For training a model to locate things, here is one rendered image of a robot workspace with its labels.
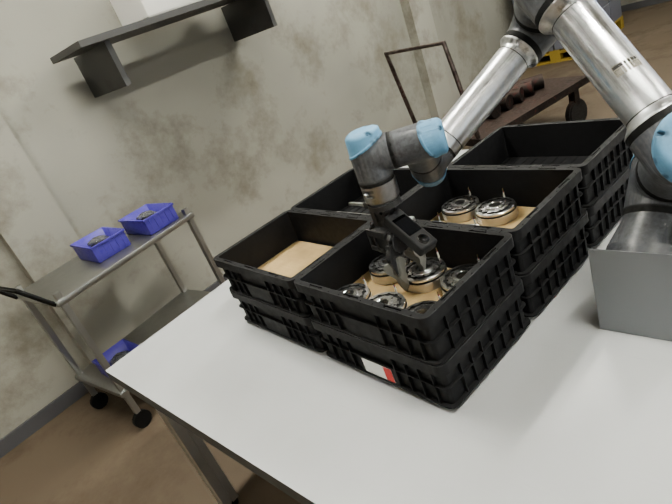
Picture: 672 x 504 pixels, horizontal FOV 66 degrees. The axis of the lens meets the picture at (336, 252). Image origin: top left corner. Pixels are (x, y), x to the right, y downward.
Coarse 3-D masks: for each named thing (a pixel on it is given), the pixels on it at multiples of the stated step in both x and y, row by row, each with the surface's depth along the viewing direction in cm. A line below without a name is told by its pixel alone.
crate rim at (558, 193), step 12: (456, 168) 144; (468, 168) 141; (480, 168) 138; (492, 168) 136; (504, 168) 133; (516, 168) 130; (528, 168) 128; (540, 168) 125; (552, 168) 123; (564, 168) 121; (576, 168) 119; (564, 180) 116; (576, 180) 116; (552, 192) 113; (564, 192) 114; (540, 204) 110; (552, 204) 111; (528, 216) 107; (540, 216) 108; (480, 228) 110; (492, 228) 108; (504, 228) 106; (516, 228) 104; (528, 228) 106; (516, 240) 105
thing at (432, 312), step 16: (368, 224) 132; (432, 224) 119; (352, 240) 127; (512, 240) 103; (496, 256) 100; (304, 272) 120; (480, 272) 97; (304, 288) 115; (320, 288) 111; (464, 288) 94; (352, 304) 103; (368, 304) 99; (384, 304) 97; (448, 304) 92; (400, 320) 93; (416, 320) 90; (432, 320) 90
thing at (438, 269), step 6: (426, 258) 120; (432, 258) 120; (438, 258) 119; (408, 264) 121; (414, 264) 121; (438, 264) 117; (444, 264) 115; (408, 270) 118; (432, 270) 115; (438, 270) 115; (408, 276) 117; (414, 276) 115; (420, 276) 114; (426, 276) 114; (432, 276) 113; (414, 282) 114; (420, 282) 113
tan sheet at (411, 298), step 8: (368, 272) 131; (360, 280) 129; (368, 280) 127; (376, 288) 123; (384, 288) 122; (392, 288) 120; (400, 288) 119; (440, 288) 113; (408, 296) 115; (416, 296) 114; (424, 296) 113; (432, 296) 112; (440, 296) 111; (408, 304) 112
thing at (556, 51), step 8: (512, 0) 575; (600, 0) 562; (608, 0) 580; (616, 0) 594; (608, 8) 578; (616, 8) 596; (616, 16) 598; (616, 24) 611; (552, 48) 575; (560, 48) 569; (552, 56) 579; (560, 56) 574; (568, 56) 577; (544, 64) 589
